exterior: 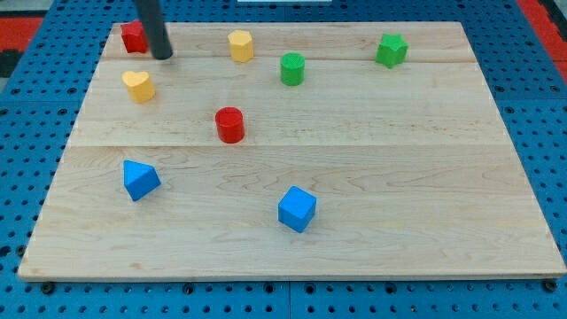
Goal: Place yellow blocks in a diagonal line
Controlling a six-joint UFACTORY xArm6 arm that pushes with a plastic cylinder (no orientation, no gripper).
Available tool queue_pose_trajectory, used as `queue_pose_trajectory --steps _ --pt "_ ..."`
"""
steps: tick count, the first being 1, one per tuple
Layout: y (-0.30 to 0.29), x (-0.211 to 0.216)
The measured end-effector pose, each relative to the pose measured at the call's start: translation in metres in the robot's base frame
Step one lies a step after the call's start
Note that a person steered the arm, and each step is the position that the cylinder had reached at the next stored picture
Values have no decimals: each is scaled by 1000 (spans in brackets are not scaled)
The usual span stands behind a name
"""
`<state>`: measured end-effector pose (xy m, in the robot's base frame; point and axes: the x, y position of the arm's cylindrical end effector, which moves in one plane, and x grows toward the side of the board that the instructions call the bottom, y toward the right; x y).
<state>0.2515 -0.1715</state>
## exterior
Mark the red star block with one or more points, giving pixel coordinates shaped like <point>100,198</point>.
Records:
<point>133,37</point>

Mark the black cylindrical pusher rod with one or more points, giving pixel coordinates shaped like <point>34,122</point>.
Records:
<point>151,16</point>

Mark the red cylinder block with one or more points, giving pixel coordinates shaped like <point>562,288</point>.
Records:
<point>230,124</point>

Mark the green cylinder block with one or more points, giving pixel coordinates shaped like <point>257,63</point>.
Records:
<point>292,69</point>

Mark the light wooden board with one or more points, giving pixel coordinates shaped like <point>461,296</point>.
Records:
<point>414,172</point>

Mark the yellow heart block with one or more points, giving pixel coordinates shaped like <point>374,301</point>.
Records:
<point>139,86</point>

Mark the yellow hexagon block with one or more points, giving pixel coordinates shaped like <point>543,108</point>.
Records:
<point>241,45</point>

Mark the green star block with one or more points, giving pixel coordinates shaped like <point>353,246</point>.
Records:
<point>392,50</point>

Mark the blue triangular prism block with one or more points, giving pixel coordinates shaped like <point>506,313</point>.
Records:
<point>139,179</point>

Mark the blue cube block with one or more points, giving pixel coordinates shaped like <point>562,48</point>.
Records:
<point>296,209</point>

